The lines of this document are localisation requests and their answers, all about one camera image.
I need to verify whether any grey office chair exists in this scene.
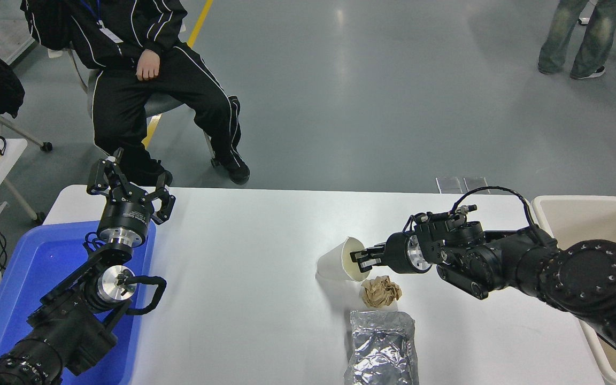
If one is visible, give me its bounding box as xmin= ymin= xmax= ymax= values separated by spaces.
xmin=49 ymin=48 xmax=219 ymax=167

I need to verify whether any crumpled tan paper ball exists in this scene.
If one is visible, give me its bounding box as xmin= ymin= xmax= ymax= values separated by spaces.
xmin=361 ymin=276 xmax=402 ymax=309

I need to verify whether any blue plastic tray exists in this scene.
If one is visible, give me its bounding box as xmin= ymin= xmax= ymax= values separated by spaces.
xmin=0 ymin=220 xmax=157 ymax=385

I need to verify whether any white paper cup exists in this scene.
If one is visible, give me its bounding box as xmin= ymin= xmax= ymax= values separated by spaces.
xmin=316 ymin=237 xmax=372 ymax=283

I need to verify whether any person's left hand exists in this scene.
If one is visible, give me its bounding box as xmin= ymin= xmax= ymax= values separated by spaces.
xmin=136 ymin=51 xmax=162 ymax=82

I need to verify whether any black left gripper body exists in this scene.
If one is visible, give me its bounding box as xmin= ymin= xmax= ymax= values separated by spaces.
xmin=99 ymin=196 xmax=155 ymax=236

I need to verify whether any silver foil tray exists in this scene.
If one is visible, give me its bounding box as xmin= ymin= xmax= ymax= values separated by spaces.
xmin=344 ymin=309 xmax=420 ymax=385

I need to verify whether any person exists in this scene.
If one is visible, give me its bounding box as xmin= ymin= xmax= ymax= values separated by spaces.
xmin=537 ymin=0 xmax=616 ymax=80
xmin=21 ymin=0 xmax=251 ymax=186

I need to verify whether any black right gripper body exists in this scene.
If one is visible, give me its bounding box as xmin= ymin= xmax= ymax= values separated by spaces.
xmin=384 ymin=232 xmax=411 ymax=274

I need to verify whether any large pale bin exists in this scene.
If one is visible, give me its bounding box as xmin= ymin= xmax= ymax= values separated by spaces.
xmin=531 ymin=195 xmax=616 ymax=385

